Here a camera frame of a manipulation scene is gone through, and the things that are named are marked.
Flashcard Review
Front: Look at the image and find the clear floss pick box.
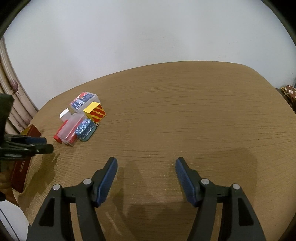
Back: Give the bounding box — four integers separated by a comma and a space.
70, 91, 100, 113

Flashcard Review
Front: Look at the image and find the gold red toffee tin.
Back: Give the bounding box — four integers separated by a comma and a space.
1, 125, 41, 193

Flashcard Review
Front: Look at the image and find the red rectangular box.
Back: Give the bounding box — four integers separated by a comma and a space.
54, 120, 79, 146

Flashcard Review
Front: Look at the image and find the clear plastic long box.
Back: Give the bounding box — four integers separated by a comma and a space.
57, 113, 86, 146

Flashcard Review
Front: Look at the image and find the white small block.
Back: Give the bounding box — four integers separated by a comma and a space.
60, 108, 72, 122

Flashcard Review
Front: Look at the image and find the blue patterned oval tin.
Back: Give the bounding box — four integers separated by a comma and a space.
75, 118, 97, 142

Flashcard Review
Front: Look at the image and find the beige patterned curtain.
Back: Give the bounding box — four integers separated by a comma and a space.
1, 38, 38, 134

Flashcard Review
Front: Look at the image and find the yellow red striped cube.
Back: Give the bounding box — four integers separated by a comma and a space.
83, 102, 106, 123

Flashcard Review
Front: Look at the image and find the brown patterned cloth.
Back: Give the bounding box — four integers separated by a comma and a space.
281, 85, 296, 103

